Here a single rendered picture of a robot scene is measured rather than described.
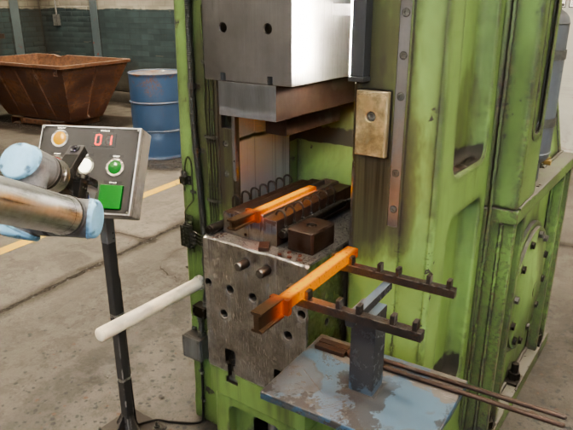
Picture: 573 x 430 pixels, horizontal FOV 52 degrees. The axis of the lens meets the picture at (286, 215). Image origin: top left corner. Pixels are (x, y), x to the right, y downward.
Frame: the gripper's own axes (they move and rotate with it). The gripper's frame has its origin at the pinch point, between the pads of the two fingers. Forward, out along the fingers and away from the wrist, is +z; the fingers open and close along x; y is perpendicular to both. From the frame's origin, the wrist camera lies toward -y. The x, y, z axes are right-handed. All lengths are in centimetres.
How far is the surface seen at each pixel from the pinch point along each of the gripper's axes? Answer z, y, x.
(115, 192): 10.2, -0.8, 1.8
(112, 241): 31.6, 12.1, -7.5
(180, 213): 282, -40, -77
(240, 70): -11, -32, 43
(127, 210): 11.0, 4.3, 6.1
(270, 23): -21, -40, 52
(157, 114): 393, -160, -156
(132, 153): 11.0, -13.6, 5.2
